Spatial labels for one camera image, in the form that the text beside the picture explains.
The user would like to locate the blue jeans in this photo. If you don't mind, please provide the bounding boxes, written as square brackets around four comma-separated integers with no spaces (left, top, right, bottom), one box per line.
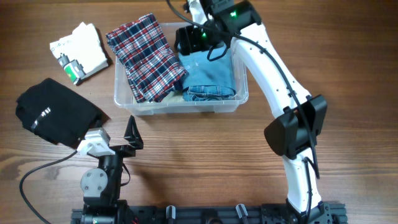
[178,50,236,101]

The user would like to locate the plaid shirt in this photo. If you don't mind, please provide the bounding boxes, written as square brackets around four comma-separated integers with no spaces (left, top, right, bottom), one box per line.
[106,13,187,103]

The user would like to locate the cream cloth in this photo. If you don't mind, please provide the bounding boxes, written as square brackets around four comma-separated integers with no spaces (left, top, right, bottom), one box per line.
[132,91,185,105]

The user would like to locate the black garment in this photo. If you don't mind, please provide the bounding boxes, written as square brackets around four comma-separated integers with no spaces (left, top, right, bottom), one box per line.
[16,78,103,147]

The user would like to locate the white pixel-print shirt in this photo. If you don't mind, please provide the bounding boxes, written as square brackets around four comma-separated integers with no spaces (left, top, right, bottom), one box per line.
[50,22,108,85]

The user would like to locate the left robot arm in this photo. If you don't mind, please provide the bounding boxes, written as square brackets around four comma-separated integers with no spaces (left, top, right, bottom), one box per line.
[73,116,144,224]

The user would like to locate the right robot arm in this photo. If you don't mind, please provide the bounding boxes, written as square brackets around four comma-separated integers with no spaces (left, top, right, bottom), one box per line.
[184,1,332,223]

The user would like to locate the clear plastic storage container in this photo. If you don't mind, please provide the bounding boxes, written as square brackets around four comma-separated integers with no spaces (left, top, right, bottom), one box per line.
[114,22,248,115]

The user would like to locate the right black cable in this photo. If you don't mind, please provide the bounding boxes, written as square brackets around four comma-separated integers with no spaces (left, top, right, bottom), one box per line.
[165,0,321,218]

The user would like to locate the black cable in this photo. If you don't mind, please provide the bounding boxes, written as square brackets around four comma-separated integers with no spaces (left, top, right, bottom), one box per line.
[165,0,321,218]
[19,149,78,224]

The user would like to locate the left black cable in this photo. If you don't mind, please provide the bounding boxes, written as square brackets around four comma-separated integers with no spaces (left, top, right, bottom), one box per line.
[19,149,78,224]

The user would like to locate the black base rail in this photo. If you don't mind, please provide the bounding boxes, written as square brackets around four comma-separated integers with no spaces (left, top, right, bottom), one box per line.
[70,203,348,224]

